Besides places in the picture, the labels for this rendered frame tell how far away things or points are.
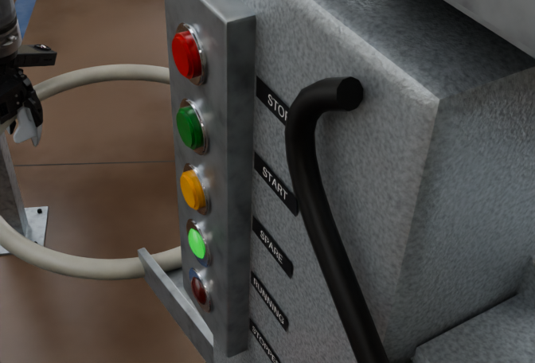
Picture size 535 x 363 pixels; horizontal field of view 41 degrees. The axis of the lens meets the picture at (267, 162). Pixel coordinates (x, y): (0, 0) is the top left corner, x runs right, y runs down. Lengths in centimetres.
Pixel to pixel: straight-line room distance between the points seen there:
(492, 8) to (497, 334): 21
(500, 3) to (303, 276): 22
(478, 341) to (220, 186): 17
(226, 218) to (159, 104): 246
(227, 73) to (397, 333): 16
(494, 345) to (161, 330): 175
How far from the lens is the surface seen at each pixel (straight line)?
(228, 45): 36
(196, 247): 49
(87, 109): 291
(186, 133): 43
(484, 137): 29
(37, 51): 130
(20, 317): 220
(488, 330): 39
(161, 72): 135
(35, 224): 243
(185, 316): 91
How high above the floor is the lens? 168
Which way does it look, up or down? 40 degrees down
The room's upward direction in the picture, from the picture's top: 3 degrees clockwise
